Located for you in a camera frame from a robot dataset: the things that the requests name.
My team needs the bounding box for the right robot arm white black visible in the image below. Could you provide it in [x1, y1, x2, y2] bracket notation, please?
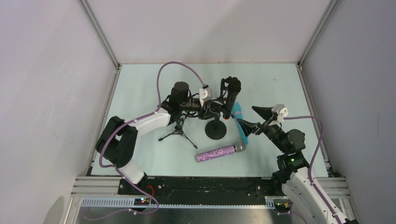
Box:
[237, 104, 359, 224]

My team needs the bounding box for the blue toy microphone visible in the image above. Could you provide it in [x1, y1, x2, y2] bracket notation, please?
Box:
[232, 102, 249, 146]

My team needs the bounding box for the black microphone orange end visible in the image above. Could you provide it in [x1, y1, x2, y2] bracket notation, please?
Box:
[223, 77, 241, 119]

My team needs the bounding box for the aluminium frame rail front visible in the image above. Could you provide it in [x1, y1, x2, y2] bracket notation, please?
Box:
[72, 171, 351, 217]

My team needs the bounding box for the black round base mic stand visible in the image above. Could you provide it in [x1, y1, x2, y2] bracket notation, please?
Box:
[205, 118, 227, 140]

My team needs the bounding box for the tripod stand with clip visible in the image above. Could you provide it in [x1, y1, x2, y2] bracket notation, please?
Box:
[218, 78, 227, 97]

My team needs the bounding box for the purple cable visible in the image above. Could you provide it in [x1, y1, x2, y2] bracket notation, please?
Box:
[283, 116, 344, 224]
[98, 62, 206, 180]

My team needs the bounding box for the tripod stand with shock mount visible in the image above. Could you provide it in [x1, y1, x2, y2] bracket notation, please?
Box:
[158, 113, 198, 149]

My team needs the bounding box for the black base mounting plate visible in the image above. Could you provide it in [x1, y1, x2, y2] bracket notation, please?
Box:
[137, 176, 284, 206]

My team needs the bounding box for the purple glitter microphone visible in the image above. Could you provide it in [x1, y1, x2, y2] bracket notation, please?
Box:
[194, 142, 246, 162]

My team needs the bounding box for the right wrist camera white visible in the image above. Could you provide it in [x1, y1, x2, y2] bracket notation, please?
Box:
[269, 104, 289, 126]

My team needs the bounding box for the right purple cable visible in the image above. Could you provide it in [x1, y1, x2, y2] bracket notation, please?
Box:
[283, 116, 344, 224]

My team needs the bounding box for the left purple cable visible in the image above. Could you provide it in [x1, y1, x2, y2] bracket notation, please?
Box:
[98, 62, 206, 180]

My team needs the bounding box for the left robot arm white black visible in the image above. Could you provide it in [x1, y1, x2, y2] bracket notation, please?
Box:
[95, 82, 232, 184]

